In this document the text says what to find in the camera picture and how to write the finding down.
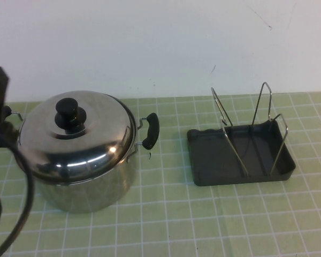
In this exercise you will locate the green checked table mat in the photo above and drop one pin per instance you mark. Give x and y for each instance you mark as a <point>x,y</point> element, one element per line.
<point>176,227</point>

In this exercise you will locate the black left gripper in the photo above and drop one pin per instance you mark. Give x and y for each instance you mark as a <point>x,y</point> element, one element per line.
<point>2,134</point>

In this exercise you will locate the steel pot lid black knob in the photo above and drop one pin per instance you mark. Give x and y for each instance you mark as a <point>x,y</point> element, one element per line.
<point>96,134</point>

